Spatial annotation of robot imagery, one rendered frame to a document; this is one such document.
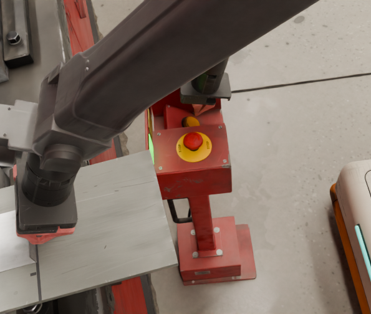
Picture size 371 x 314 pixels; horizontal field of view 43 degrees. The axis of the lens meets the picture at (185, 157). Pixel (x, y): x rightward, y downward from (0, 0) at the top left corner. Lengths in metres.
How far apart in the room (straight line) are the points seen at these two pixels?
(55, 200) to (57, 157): 0.15
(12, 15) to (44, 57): 0.13
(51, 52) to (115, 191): 0.47
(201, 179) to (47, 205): 0.46
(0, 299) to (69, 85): 0.35
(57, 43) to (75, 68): 0.68
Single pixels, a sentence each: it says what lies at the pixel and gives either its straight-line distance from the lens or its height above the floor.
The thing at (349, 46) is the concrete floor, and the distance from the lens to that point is 2.24.
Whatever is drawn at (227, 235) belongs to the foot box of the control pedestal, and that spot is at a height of 0.12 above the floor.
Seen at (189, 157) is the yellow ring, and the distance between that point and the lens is 0.93.
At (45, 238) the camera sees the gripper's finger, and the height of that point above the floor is 1.03.
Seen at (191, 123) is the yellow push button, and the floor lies 0.73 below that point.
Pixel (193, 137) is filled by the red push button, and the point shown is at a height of 0.81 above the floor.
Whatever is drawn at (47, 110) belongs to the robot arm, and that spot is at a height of 1.26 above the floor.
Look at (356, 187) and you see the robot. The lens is 1.51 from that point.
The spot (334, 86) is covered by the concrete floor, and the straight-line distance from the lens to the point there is 2.08.
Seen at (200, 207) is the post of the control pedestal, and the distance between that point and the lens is 1.24.
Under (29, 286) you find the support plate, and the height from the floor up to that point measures 1.00.
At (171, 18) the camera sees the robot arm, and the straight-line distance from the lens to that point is 0.29.
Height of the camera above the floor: 1.58
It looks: 58 degrees down
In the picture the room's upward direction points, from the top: 11 degrees counter-clockwise
